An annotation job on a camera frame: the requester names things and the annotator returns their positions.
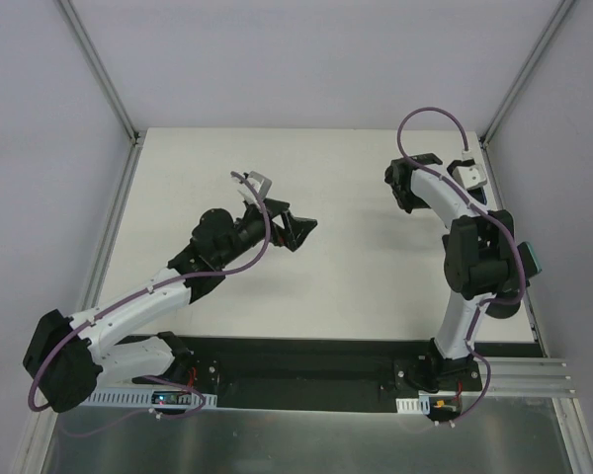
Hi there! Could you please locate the black round-base phone stand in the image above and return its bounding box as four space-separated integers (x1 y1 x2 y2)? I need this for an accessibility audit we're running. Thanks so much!
483 295 521 320

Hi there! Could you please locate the black phone blue edge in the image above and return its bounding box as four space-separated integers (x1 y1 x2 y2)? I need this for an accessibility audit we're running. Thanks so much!
517 241 543 285

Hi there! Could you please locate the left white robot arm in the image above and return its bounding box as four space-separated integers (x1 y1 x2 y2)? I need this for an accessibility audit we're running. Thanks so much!
23 198 317 413

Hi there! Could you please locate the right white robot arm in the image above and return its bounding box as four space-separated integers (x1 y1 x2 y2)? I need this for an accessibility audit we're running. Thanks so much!
384 153 523 393

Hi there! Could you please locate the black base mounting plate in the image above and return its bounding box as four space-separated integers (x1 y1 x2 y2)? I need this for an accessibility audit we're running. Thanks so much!
113 335 490 411

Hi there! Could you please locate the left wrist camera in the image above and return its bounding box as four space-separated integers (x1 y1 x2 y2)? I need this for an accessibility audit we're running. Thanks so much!
230 171 273 205

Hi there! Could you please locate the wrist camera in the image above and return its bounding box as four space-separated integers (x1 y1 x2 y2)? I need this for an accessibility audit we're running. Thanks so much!
447 150 487 191
230 171 273 205

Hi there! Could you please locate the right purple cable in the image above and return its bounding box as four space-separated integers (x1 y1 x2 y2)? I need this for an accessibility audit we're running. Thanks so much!
396 106 530 435

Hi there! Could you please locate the purple cable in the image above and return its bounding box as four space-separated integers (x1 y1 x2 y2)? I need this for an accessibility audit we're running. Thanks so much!
396 106 530 435
27 171 273 438

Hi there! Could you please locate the left aluminium frame post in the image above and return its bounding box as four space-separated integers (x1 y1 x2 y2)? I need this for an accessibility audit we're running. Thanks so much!
54 0 143 146

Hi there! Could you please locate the aluminium frame post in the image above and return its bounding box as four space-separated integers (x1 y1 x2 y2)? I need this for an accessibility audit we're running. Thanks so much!
479 0 578 149
54 0 143 146

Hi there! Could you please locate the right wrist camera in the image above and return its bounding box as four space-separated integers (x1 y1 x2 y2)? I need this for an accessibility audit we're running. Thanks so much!
447 150 487 191

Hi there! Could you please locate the right white cable duct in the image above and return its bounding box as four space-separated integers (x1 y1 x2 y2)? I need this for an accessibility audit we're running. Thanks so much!
395 396 431 416

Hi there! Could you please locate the white cable duct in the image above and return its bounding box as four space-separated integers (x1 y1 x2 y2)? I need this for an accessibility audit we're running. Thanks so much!
395 396 431 416
81 388 217 411

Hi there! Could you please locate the left white cable duct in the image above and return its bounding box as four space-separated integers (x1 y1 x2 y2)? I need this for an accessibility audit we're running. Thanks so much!
81 388 217 411

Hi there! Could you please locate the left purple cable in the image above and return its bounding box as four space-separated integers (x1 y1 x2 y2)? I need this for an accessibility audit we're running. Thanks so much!
27 171 273 438

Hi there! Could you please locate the right aluminium frame post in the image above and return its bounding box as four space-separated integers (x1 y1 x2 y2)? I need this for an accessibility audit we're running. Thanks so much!
479 0 578 149

